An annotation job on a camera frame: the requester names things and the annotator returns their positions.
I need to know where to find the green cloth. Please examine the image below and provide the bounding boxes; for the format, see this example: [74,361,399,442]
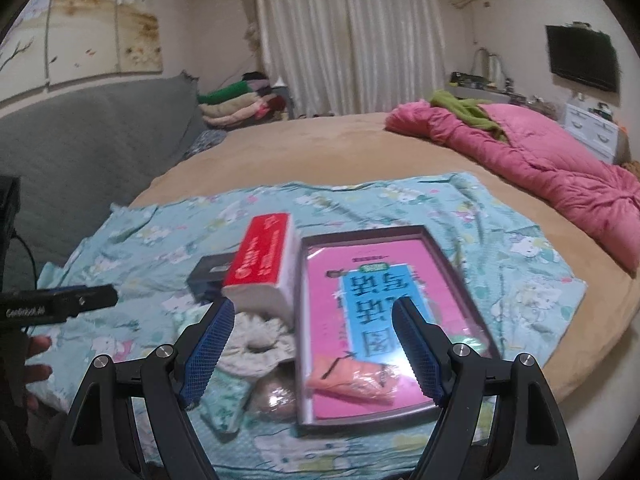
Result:
[430,90,508,141]

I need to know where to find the dark rectangular tray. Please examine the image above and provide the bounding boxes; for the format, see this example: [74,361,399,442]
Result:
[292,225,501,426]

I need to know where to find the white pleated curtain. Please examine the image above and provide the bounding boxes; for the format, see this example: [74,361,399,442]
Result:
[250,0,448,116]

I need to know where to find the cluttered side table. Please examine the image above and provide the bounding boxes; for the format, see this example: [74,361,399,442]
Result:
[447,47,526,103]

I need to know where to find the pink book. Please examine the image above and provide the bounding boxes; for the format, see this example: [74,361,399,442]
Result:
[302,237,481,421]

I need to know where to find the beige folded blanket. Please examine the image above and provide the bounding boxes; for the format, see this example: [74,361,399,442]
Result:
[200,99,266,118]

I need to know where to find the red tissue pack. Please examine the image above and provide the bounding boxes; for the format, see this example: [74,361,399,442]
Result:
[221,212,301,323]

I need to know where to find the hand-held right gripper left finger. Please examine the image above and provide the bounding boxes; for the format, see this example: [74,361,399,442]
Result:
[52,297,236,480]

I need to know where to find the flower wall painting panel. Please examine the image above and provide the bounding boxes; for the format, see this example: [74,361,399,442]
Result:
[44,0,123,86]
[0,0,56,96]
[115,0,165,75]

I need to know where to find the white drawer cabinet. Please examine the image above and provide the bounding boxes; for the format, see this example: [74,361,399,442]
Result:
[559,100,628,163]

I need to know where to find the person's left hand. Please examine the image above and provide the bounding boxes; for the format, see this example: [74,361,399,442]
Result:
[25,336,53,411]

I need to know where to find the pink quilt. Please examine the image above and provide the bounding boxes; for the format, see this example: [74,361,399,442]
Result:
[384,101,640,278]

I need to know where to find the black box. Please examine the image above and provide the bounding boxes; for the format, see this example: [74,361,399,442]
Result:
[186,254,238,306]

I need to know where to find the pink cloth in clear bag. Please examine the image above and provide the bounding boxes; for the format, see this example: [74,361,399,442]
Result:
[306,355,401,406]

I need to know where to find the green folded blanket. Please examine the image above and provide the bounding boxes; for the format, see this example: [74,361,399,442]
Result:
[197,82,261,106]

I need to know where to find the brown round pack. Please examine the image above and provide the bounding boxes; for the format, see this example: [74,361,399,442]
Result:
[250,372,301,423]

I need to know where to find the dark floral pillow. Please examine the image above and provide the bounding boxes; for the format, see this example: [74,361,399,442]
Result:
[182,129,228,161]

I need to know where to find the black cable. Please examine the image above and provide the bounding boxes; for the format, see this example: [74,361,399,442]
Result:
[11,231,40,292]

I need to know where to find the black wall television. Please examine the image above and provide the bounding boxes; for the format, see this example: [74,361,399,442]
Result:
[545,24,620,93]

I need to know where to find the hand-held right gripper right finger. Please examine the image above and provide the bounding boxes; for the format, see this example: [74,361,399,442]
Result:
[391,296,578,480]

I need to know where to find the white scrunchie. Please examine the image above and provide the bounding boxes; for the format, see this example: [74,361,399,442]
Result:
[217,312,296,376]

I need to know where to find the pink folded blanket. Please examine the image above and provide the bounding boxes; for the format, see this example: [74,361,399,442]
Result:
[205,107,273,128]

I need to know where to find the grey padded headboard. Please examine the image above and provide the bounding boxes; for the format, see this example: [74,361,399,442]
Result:
[0,72,221,286]

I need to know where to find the round bed tan sheet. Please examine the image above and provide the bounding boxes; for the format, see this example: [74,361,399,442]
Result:
[127,110,640,411]

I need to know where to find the teal cartoon printed blanket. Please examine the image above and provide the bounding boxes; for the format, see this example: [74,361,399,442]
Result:
[37,172,588,480]

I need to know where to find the small teal tissue pack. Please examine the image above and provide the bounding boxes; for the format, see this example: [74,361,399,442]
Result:
[200,375,256,436]

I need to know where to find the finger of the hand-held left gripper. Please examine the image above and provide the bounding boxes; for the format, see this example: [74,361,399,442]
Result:
[0,285,119,326]

